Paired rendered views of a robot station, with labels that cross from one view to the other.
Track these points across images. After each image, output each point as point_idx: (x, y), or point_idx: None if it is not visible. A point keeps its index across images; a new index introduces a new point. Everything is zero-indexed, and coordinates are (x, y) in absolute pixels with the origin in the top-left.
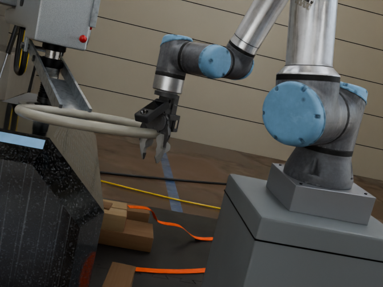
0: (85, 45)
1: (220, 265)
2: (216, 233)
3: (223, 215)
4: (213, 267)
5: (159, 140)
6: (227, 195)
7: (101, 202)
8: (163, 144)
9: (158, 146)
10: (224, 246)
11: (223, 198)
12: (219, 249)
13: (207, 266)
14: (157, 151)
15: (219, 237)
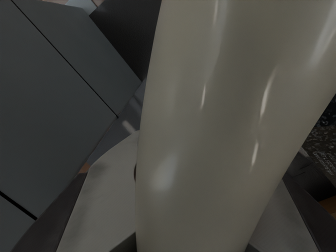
0: None
1: (31, 91)
2: (72, 152)
3: (36, 165)
4: (68, 109)
5: (108, 203)
6: (6, 199)
7: (309, 146)
8: (80, 183)
9: (119, 169)
10: (9, 103)
11: (42, 203)
12: (42, 115)
13: (99, 128)
14: (127, 150)
15: (52, 136)
